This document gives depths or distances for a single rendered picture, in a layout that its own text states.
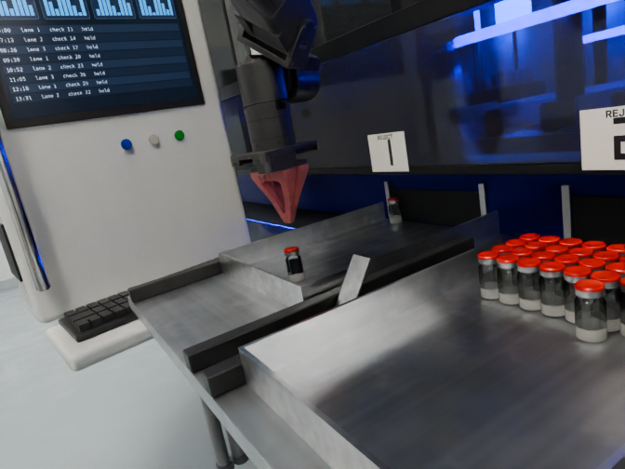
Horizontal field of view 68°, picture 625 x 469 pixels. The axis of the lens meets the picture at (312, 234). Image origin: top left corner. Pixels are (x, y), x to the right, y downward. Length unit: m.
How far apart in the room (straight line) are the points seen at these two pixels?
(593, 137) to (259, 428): 0.41
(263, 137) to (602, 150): 0.36
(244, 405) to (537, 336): 0.25
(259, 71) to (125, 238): 0.58
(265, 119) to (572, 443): 0.44
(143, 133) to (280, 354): 0.74
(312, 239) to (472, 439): 0.55
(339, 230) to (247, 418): 0.52
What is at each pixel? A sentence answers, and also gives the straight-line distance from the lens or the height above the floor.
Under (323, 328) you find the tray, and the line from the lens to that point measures 0.44.
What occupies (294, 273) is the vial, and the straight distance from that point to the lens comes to 0.63.
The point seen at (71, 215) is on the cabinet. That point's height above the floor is 0.99.
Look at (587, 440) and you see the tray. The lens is 0.33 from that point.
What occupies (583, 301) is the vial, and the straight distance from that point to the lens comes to 0.42.
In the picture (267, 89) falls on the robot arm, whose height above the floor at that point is 1.13.
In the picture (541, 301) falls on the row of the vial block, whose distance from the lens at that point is 0.47.
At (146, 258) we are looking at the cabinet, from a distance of 1.08.
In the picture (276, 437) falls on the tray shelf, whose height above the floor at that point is 0.88.
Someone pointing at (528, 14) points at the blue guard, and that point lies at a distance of 0.58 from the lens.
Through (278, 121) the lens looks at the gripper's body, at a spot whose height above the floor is 1.09.
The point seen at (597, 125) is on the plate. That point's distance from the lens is 0.54.
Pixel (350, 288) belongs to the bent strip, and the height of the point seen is 0.91.
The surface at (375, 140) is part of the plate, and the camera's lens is 0.76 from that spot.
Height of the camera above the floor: 1.09
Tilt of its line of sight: 13 degrees down
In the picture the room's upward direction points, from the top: 10 degrees counter-clockwise
